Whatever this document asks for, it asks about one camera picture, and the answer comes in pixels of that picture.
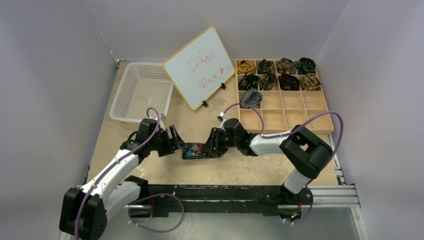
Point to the black gold rolled tie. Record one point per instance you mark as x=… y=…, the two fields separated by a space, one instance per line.
x=248 y=81

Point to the wooden compartment tray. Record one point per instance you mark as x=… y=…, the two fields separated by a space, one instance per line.
x=282 y=109

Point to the grey rolled tie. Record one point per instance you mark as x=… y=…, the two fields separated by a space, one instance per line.
x=251 y=98

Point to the dark maroon rolled tie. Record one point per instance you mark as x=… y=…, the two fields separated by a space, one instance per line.
x=289 y=82

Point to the navy floral patterned tie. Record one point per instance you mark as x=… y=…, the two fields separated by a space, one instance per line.
x=195 y=151

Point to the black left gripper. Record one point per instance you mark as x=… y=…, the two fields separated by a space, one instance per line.
x=168 y=148

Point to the teal dark rolled tie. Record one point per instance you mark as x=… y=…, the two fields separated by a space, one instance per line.
x=305 y=65

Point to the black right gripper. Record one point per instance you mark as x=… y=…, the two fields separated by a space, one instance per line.
x=216 y=141

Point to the white plastic basket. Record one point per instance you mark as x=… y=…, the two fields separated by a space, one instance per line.
x=142 y=85

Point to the brown patterned rolled tie top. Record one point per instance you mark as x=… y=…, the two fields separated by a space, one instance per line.
x=286 y=66

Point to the orange brown rolled tie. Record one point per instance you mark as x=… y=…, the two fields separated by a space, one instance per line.
x=310 y=82

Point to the white board with yellow frame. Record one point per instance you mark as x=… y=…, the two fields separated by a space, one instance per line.
x=200 y=68

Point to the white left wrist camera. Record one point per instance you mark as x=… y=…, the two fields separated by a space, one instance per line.
x=162 y=117

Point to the dark olive rolled tie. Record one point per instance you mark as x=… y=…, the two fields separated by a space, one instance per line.
x=267 y=81

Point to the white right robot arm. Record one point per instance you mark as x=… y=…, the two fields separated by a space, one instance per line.
x=308 y=153

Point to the yellow rolled tie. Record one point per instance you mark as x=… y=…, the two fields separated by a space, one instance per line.
x=245 y=66

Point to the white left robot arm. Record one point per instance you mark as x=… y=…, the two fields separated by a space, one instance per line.
x=86 y=210

